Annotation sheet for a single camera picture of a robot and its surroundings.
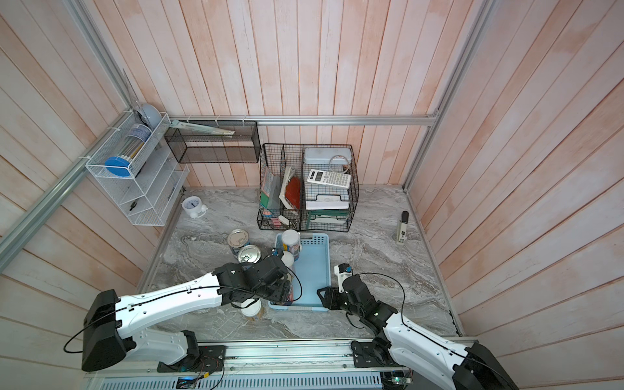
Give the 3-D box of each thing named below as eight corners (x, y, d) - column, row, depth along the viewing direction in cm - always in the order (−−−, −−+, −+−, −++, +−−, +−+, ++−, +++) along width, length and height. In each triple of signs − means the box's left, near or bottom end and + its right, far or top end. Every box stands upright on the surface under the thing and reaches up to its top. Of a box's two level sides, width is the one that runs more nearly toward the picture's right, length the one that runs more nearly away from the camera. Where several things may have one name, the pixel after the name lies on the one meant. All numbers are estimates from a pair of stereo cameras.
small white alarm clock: (180, 207, 116) (176, 201, 113) (194, 197, 120) (191, 192, 117) (195, 220, 110) (192, 215, 107) (210, 210, 114) (207, 205, 111)
